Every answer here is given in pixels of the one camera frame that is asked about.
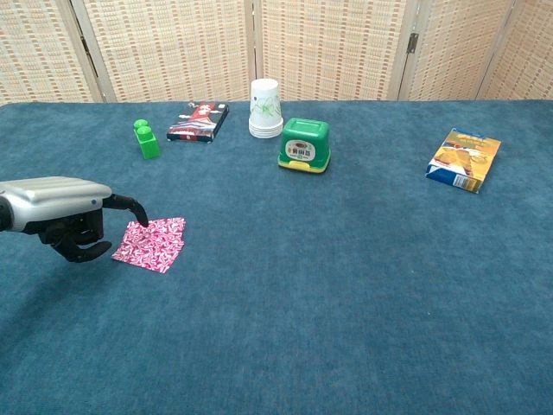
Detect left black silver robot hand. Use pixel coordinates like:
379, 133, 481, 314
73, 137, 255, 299
0, 176, 149, 264

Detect dark red printed box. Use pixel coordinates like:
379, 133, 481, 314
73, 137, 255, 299
166, 100, 231, 144

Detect white paper cups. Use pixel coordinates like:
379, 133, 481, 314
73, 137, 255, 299
248, 78, 284, 139

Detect woven folding screen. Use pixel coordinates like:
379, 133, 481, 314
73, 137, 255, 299
0, 0, 553, 105

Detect green container with yellow base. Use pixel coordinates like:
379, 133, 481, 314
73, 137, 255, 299
276, 118, 332, 175

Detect green toy brick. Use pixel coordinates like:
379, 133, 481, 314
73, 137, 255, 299
132, 118, 162, 160

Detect yellow blue snack box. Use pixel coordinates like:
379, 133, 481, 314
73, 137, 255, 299
425, 127, 502, 195

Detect pink patterned paper square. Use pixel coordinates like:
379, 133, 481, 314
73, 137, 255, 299
111, 216, 187, 275

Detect blue felt table cover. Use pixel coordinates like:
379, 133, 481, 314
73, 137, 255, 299
0, 99, 553, 415

